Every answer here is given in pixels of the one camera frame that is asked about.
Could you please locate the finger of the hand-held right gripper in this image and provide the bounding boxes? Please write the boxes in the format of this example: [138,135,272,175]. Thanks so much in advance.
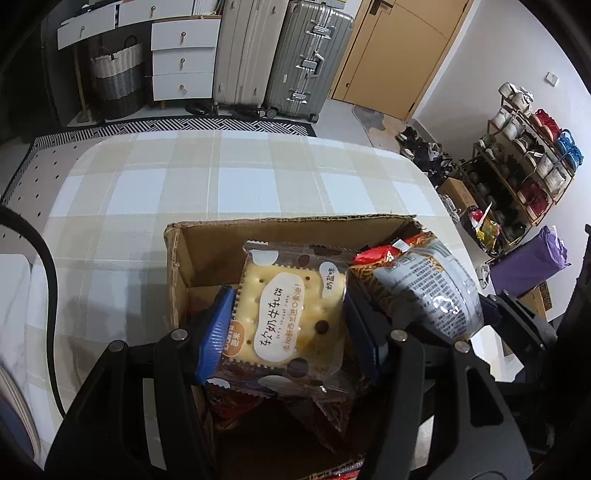
[478,290,558,356]

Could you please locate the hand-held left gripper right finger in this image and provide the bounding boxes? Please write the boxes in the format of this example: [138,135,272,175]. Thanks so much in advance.
[344,290,536,480]

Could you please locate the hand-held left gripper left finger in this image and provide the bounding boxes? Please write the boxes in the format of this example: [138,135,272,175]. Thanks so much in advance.
[44,285,237,480]

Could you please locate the cracker packet with dots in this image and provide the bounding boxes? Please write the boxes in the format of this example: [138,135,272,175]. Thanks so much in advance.
[205,240,356,400]

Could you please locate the brown cardboard box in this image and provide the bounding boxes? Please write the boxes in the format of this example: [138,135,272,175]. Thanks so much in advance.
[164,213,432,480]

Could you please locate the grey and brown snack packet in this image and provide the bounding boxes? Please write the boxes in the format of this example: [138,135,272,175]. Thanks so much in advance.
[348,232,485,343]

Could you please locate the printed cardboard box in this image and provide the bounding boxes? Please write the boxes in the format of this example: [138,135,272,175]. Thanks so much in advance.
[516,281,556,325]

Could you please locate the purple bag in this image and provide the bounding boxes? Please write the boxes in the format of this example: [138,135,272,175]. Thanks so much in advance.
[489,225,572,299]

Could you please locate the brown zigzag edged snack packet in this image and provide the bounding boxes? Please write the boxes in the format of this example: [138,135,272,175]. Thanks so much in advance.
[205,379,280,431]
[277,392,357,456]

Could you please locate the colourful plastic bag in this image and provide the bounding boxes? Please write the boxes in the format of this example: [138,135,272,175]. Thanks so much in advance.
[462,205,502,253]

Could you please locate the small cardboard box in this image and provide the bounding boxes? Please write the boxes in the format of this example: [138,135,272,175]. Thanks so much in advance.
[436,178,479,212]

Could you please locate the checked tablecloth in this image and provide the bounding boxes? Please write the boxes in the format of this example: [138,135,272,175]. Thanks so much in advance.
[0,128,462,480]

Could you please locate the wooden shoe rack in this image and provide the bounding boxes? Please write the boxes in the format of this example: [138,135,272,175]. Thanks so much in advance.
[470,82,585,253]

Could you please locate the rows of shoes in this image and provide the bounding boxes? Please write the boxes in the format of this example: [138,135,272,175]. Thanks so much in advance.
[475,82,585,241]

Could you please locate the pile of shoes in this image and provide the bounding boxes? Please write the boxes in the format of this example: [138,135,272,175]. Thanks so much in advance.
[396,126,459,177]

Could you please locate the grey floor mat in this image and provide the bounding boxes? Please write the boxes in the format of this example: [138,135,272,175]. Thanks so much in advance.
[353,104,387,133]

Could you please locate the woven laundry basket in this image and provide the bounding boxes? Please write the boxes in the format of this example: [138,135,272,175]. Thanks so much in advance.
[89,36,145,120]

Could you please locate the white drawer cabinet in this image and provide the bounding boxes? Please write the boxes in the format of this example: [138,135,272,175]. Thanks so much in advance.
[57,0,223,103]

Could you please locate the beige suitcase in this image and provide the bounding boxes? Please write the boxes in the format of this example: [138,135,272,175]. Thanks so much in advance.
[212,0,289,108]

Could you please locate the grey suitcase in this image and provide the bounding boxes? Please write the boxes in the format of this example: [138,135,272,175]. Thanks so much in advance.
[264,0,355,123]

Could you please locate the wooden door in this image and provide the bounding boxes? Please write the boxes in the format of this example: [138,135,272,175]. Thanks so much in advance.
[330,0,474,120]

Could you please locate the black cable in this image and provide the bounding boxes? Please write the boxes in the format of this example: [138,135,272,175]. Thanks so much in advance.
[0,205,71,417]

